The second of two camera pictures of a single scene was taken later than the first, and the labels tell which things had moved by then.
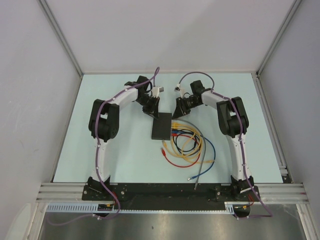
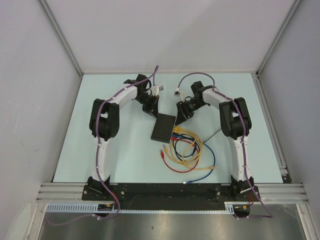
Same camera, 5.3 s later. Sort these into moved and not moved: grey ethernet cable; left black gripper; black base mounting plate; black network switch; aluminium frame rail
Moved: grey ethernet cable
Not moved: aluminium frame rail; left black gripper; black network switch; black base mounting plate
